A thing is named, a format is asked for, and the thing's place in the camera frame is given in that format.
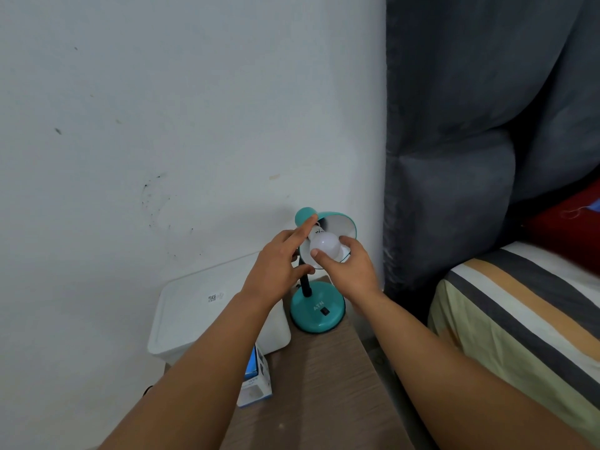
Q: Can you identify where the person's right hand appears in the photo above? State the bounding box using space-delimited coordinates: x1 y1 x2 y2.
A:
310 235 382 308

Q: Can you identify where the person's left hand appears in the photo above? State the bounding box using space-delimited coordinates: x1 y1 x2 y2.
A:
241 215 319 310

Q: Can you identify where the white light bulb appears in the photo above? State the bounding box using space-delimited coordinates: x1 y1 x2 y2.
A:
308 231 352 264

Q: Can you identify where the teal desk lamp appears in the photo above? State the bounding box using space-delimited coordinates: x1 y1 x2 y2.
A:
289 207 358 334

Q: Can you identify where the person's left forearm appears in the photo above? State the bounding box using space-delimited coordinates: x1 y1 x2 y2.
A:
99 291 283 450

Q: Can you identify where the person's right forearm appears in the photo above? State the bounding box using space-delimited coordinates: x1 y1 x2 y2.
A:
351 290 593 450

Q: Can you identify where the white plastic storage box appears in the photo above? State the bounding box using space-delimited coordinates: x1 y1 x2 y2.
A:
147 251 292 366

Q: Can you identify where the blue and white bulb carton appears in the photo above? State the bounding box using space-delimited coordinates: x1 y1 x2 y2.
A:
236 342 273 408

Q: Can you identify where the grey padded headboard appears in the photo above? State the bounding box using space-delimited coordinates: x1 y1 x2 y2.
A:
383 0 600 324

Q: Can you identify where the striped bed sheet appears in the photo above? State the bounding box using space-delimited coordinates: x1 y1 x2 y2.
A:
427 242 600 447

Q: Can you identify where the red pillow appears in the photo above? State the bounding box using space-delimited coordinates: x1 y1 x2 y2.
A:
519 179 600 277

